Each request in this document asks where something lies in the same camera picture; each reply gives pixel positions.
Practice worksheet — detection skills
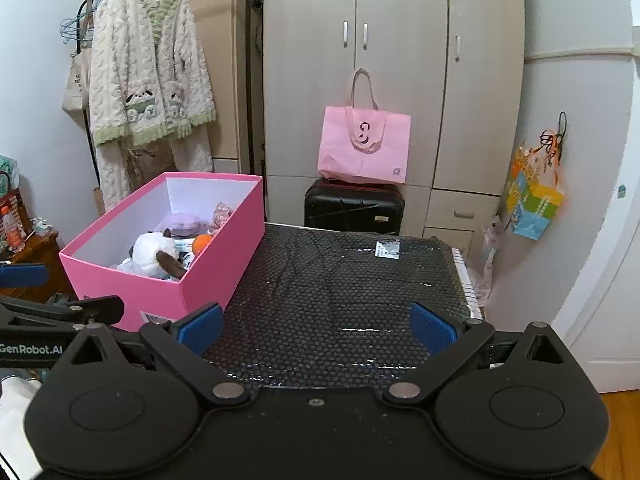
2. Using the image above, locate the pink floral scrunchie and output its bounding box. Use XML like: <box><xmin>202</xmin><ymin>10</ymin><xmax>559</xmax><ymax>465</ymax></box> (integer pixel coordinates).
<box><xmin>207</xmin><ymin>202</ymin><xmax>234</xmax><ymax>235</ymax></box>

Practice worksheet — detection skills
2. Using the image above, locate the pink cardboard box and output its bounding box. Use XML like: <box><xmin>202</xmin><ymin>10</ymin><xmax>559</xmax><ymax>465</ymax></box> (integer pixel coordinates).
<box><xmin>61</xmin><ymin>172</ymin><xmax>265</xmax><ymax>330</ymax></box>

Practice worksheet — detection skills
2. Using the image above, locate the white brown plush toy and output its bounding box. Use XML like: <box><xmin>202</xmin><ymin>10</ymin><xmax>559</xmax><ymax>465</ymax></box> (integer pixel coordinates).
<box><xmin>115</xmin><ymin>230</ymin><xmax>186</xmax><ymax>281</ymax></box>

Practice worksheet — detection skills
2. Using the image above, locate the orange ball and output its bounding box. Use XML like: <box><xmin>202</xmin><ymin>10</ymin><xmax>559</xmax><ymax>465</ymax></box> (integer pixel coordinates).
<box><xmin>191</xmin><ymin>234</ymin><xmax>213</xmax><ymax>256</ymax></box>

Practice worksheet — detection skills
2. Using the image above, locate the small clear plastic packet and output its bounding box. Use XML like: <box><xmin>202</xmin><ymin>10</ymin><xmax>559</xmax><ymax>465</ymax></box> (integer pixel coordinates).
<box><xmin>374</xmin><ymin>240</ymin><xmax>400</xmax><ymax>260</ymax></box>

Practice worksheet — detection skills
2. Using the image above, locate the purple plush toy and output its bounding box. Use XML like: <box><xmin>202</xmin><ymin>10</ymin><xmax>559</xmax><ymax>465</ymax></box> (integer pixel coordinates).
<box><xmin>153</xmin><ymin>212</ymin><xmax>208</xmax><ymax>238</ymax></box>

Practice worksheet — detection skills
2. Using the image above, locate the black suitcase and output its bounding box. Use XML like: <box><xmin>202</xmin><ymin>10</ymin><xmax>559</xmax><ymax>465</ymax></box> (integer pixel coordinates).
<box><xmin>304</xmin><ymin>178</ymin><xmax>405</xmax><ymax>234</ymax></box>

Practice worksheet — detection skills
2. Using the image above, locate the colourful hanging gift bag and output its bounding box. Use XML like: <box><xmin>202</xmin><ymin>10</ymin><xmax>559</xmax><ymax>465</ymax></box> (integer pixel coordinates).
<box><xmin>506</xmin><ymin>110</ymin><xmax>567</xmax><ymax>240</ymax></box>

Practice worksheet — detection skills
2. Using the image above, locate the pink paper tote bag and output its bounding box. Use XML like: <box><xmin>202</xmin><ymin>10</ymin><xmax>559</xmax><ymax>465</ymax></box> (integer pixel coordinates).
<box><xmin>317</xmin><ymin>68</ymin><xmax>411</xmax><ymax>184</ymax></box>

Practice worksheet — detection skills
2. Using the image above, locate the cream green knit cardigan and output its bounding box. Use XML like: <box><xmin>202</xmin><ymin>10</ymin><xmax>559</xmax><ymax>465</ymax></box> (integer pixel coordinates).
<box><xmin>89</xmin><ymin>0</ymin><xmax>217</xmax><ymax>209</ymax></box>

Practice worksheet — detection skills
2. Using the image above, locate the black clothes rack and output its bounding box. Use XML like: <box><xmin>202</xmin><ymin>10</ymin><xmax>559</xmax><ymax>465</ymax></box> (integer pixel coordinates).
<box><xmin>60</xmin><ymin>0</ymin><xmax>105</xmax><ymax>214</ymax></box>

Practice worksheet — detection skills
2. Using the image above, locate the beige wardrobe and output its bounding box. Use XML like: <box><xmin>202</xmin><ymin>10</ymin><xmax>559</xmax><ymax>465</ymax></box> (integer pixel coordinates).
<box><xmin>262</xmin><ymin>0</ymin><xmax>525</xmax><ymax>252</ymax></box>

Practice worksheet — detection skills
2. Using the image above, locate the white refrigerator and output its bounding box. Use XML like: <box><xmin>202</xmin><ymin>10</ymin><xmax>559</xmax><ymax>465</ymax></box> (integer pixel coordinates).
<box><xmin>484</xmin><ymin>0</ymin><xmax>640</xmax><ymax>396</ymax></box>

